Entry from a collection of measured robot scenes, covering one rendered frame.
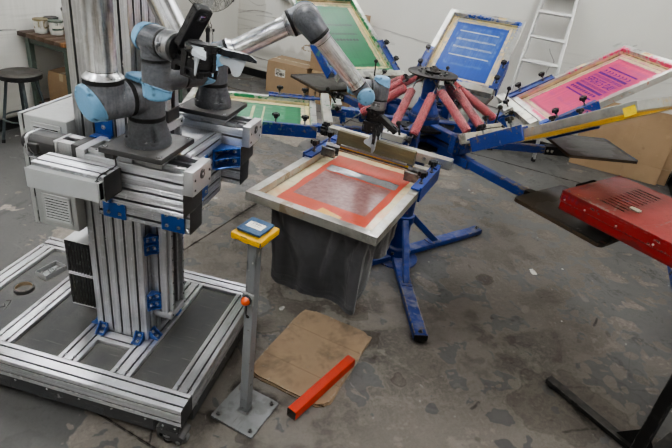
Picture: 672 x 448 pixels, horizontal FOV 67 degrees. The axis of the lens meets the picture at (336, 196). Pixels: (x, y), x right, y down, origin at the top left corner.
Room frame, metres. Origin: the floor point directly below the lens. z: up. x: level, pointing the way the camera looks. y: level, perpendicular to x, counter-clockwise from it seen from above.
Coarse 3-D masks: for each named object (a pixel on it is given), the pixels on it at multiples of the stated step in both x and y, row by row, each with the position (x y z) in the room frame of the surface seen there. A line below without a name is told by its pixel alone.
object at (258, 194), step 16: (304, 160) 2.22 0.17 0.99; (272, 176) 2.00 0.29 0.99; (288, 176) 2.07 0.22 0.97; (256, 192) 1.83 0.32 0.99; (416, 192) 2.03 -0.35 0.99; (272, 208) 1.78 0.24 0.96; (288, 208) 1.75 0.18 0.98; (304, 208) 1.75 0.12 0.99; (400, 208) 1.86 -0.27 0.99; (320, 224) 1.69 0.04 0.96; (336, 224) 1.67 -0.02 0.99; (352, 224) 1.67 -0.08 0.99; (384, 224) 1.71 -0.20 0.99; (368, 240) 1.61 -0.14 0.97
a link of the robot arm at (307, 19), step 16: (304, 16) 2.12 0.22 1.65; (320, 16) 2.14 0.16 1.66; (304, 32) 2.11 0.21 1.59; (320, 32) 2.10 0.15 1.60; (320, 48) 2.12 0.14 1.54; (336, 48) 2.13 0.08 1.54; (336, 64) 2.12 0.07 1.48; (352, 64) 2.16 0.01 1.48; (352, 80) 2.13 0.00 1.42; (368, 96) 2.13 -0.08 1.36
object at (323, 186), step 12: (324, 168) 2.24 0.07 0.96; (348, 168) 2.28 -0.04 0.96; (360, 168) 2.30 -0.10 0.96; (300, 180) 2.07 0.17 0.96; (312, 180) 2.09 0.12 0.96; (324, 180) 2.10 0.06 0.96; (336, 180) 2.12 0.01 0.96; (348, 180) 2.14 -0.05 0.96; (288, 192) 1.94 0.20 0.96; (300, 192) 1.95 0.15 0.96; (312, 192) 1.97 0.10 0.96; (324, 192) 1.98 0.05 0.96; (336, 192) 2.00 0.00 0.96; (300, 204) 1.84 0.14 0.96; (312, 204) 1.86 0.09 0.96; (324, 204) 1.87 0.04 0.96
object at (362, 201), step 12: (372, 168) 2.32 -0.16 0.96; (360, 180) 2.16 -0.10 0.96; (396, 180) 2.21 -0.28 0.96; (348, 192) 2.01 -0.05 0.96; (360, 192) 2.03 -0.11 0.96; (372, 192) 2.05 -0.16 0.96; (384, 192) 2.06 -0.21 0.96; (396, 192) 2.08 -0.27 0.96; (336, 204) 1.89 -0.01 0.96; (348, 204) 1.90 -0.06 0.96; (360, 204) 1.91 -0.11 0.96; (372, 204) 1.93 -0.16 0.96; (384, 204) 1.95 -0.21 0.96; (348, 216) 1.80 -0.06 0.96; (360, 216) 1.81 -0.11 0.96; (372, 216) 1.82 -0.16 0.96
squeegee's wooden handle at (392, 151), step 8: (344, 136) 2.37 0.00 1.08; (352, 136) 2.35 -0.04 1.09; (360, 136) 2.34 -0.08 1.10; (344, 144) 2.37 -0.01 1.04; (352, 144) 2.35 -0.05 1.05; (360, 144) 2.33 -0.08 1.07; (376, 144) 2.30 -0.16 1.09; (384, 144) 2.29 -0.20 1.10; (392, 144) 2.29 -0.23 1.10; (376, 152) 2.30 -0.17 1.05; (384, 152) 2.28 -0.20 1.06; (392, 152) 2.27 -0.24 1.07; (400, 152) 2.25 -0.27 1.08; (408, 152) 2.24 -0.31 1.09; (416, 152) 2.24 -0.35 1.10; (400, 160) 2.25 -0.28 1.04; (408, 160) 2.23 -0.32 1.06
